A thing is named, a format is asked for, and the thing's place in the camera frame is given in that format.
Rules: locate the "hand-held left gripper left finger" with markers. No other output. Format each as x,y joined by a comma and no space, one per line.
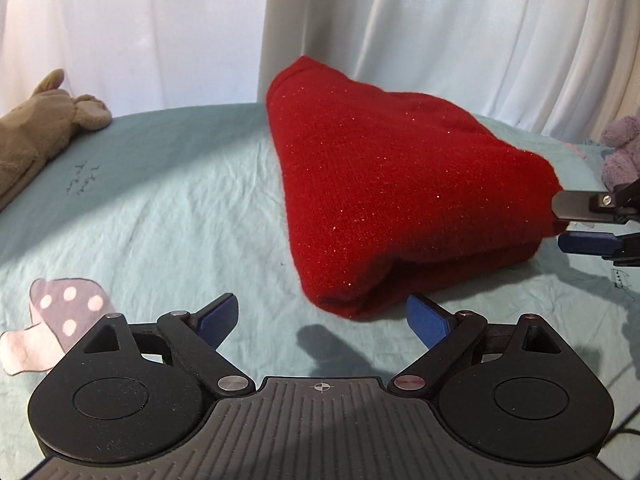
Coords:
220,315

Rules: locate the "red knit sweater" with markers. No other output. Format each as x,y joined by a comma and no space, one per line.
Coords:
400,185

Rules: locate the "purple plush toy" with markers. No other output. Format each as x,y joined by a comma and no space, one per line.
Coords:
622,160

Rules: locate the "teal printed bed sheet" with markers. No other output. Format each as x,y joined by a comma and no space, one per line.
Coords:
175,210

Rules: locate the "beige plush toy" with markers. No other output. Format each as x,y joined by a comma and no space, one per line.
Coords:
40,125

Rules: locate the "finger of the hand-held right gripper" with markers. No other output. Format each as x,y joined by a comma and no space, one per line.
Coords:
575,205
585,243

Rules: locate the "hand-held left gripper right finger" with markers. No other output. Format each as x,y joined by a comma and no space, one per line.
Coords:
425,320

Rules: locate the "white curtain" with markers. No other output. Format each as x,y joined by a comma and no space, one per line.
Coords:
425,25

